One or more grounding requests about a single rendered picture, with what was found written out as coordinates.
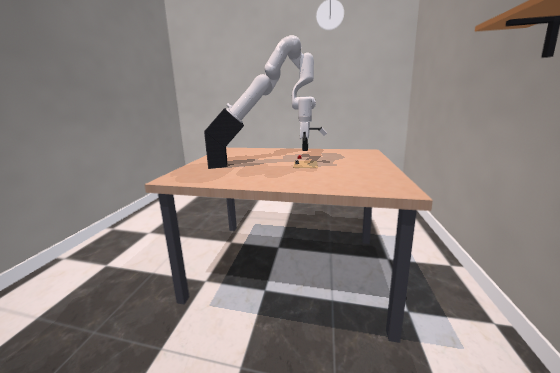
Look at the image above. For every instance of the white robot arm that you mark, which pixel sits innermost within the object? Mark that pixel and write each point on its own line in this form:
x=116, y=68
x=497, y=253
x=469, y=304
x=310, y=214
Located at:
x=263, y=83

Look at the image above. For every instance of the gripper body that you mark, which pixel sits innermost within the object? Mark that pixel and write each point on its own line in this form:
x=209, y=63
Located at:
x=304, y=127

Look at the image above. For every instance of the tan flat mat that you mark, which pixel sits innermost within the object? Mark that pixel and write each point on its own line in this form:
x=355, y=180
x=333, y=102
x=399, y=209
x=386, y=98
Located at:
x=306, y=164

